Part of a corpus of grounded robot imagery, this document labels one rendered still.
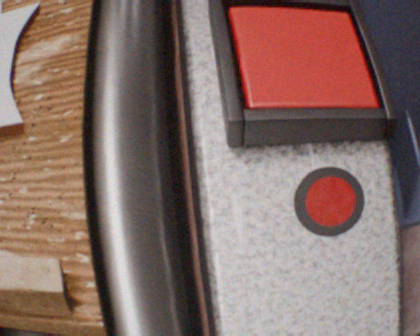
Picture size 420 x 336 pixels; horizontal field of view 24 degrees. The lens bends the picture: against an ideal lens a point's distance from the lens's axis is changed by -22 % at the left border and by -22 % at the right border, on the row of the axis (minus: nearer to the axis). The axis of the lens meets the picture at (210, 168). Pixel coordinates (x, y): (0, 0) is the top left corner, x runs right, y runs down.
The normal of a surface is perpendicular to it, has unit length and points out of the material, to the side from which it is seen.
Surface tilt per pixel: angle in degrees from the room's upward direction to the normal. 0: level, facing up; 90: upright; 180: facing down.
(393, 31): 90
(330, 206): 0
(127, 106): 13
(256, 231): 0
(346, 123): 90
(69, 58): 0
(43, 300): 89
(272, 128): 90
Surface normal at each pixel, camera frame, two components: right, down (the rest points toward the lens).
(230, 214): 0.01, -0.55
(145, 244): 0.39, -0.53
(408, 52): 0.06, 0.84
